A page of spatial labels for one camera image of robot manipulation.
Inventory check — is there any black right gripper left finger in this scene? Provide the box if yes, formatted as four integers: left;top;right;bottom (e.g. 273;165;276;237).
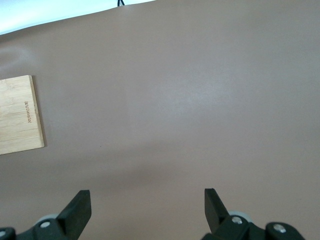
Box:
0;189;93;240

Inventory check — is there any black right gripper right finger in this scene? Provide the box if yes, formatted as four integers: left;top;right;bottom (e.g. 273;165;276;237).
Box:
201;187;307;240

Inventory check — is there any bamboo cutting board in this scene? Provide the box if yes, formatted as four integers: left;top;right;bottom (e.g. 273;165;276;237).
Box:
0;74;46;156

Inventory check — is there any brown table mat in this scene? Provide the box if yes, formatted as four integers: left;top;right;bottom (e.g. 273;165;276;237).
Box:
0;0;320;240

